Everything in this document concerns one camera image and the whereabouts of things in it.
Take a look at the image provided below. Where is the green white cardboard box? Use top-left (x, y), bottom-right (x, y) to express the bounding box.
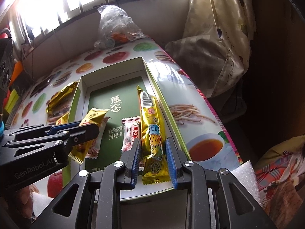
top-left (63, 50), bottom-right (204, 184)

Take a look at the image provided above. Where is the cream patterned curtain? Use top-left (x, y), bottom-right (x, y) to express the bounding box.
top-left (165, 0), bottom-right (255, 98)

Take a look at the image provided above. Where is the clear plastic bag with items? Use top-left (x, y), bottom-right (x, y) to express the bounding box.
top-left (94, 5), bottom-right (146, 50)

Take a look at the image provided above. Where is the yellow green box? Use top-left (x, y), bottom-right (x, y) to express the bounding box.
top-left (4, 89), bottom-right (19, 114)

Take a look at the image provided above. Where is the white foam sheet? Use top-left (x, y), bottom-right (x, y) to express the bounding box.
top-left (232, 161), bottom-right (262, 206)

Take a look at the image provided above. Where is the colourful patterned cloth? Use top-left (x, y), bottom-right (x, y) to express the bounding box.
top-left (253, 134), bottom-right (305, 224)

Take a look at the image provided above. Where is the gold long snack bar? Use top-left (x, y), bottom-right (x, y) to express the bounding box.
top-left (46, 81), bottom-right (78, 124)
top-left (137, 87), bottom-right (170, 185)

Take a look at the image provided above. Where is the yellow peanut crisp packet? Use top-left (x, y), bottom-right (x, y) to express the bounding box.
top-left (56, 112), bottom-right (69, 125)
top-left (69, 108), bottom-right (109, 164)

